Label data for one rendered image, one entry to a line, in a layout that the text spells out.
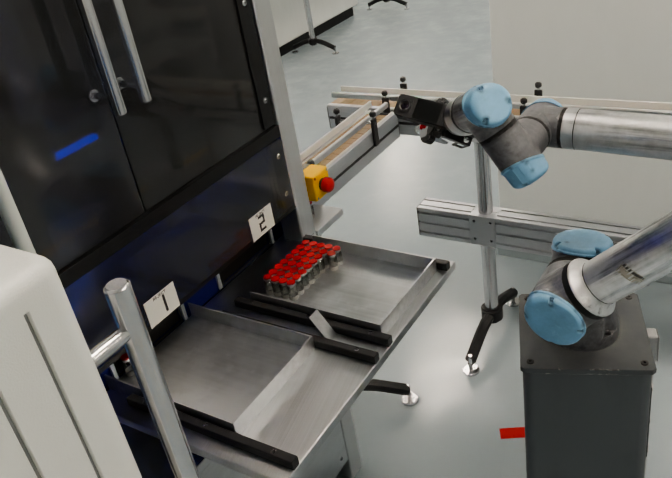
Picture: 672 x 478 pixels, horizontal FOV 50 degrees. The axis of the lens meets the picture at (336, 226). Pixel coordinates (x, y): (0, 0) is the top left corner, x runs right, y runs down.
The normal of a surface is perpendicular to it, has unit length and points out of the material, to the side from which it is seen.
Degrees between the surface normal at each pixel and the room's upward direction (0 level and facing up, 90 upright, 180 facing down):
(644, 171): 90
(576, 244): 8
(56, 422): 90
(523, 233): 90
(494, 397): 0
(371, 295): 0
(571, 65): 90
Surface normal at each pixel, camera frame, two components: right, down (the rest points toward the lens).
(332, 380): -0.15, -0.86
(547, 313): -0.58, 0.55
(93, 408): 0.84, 0.15
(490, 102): 0.15, 0.01
